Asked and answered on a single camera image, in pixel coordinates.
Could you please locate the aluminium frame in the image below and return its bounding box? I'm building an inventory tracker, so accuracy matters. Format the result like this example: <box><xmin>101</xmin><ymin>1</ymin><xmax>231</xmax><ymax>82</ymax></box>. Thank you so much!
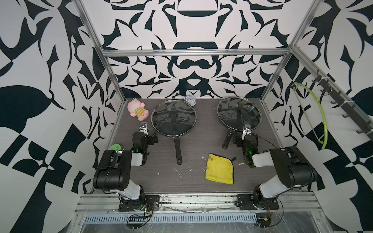
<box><xmin>78</xmin><ymin>1</ymin><xmax>373</xmax><ymax>233</ymax></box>

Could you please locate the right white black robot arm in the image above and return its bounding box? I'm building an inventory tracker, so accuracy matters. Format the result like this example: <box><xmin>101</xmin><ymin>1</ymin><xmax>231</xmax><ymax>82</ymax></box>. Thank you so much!
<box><xmin>233</xmin><ymin>134</ymin><xmax>318</xmax><ymax>210</ymax></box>

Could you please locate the yellow microfiber cloth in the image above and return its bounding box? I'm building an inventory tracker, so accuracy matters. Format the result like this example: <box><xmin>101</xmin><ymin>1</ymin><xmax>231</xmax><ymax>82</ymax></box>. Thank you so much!
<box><xmin>205</xmin><ymin>154</ymin><xmax>234</xmax><ymax>184</ymax></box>

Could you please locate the right black frying pan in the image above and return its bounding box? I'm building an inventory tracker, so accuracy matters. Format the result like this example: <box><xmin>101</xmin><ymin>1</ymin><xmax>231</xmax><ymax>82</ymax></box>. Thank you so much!
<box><xmin>217</xmin><ymin>97</ymin><xmax>263</xmax><ymax>150</ymax></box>

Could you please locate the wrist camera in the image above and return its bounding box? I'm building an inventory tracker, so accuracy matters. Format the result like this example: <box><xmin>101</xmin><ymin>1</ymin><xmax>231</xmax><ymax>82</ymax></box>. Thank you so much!
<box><xmin>241</xmin><ymin>124</ymin><xmax>252</xmax><ymax>140</ymax></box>
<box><xmin>139</xmin><ymin>122</ymin><xmax>149</xmax><ymax>135</ymax></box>

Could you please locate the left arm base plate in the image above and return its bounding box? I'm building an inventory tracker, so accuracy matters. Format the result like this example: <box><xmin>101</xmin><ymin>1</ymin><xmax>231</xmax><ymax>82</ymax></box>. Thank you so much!
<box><xmin>119</xmin><ymin>195</ymin><xmax>160</xmax><ymax>212</ymax></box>

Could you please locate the green hoop on wall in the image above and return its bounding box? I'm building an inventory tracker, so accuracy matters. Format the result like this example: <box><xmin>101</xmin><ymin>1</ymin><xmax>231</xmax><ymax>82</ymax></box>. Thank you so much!
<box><xmin>291</xmin><ymin>83</ymin><xmax>329</xmax><ymax>150</ymax></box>

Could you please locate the pink plush toy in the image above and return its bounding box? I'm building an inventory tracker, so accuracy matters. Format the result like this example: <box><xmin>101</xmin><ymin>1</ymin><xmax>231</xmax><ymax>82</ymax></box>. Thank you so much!
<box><xmin>127</xmin><ymin>99</ymin><xmax>150</xmax><ymax>121</ymax></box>

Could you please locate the black frying pan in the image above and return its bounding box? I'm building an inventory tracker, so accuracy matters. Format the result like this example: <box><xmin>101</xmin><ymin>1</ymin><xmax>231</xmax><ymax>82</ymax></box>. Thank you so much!
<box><xmin>151</xmin><ymin>100</ymin><xmax>197</xmax><ymax>166</ymax></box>
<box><xmin>217</xmin><ymin>97</ymin><xmax>263</xmax><ymax>150</ymax></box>

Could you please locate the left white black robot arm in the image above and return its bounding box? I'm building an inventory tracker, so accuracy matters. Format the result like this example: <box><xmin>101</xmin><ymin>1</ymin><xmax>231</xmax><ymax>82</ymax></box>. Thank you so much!
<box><xmin>93</xmin><ymin>132</ymin><xmax>158</xmax><ymax>205</ymax></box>

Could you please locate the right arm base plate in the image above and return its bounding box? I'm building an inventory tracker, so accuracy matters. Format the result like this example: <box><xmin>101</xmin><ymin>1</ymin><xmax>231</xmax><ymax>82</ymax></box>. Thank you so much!
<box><xmin>235</xmin><ymin>194</ymin><xmax>280</xmax><ymax>210</ymax></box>

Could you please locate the black wall hook rail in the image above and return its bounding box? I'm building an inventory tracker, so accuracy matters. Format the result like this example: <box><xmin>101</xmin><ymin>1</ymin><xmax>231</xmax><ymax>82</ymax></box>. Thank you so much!
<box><xmin>312</xmin><ymin>70</ymin><xmax>373</xmax><ymax>140</ymax></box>

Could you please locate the left black frying pan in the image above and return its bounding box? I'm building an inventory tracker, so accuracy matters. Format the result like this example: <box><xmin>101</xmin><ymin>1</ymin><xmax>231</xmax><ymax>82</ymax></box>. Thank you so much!
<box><xmin>151</xmin><ymin>100</ymin><xmax>197</xmax><ymax>166</ymax></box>

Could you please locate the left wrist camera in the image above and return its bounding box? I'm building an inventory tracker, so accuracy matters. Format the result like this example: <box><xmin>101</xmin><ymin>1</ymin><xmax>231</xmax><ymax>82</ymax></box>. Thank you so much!
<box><xmin>139</xmin><ymin>122</ymin><xmax>149</xmax><ymax>135</ymax></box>

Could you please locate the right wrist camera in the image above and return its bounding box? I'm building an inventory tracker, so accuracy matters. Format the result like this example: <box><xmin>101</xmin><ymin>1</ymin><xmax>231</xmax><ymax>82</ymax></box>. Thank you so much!
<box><xmin>241</xmin><ymin>124</ymin><xmax>252</xmax><ymax>140</ymax></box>

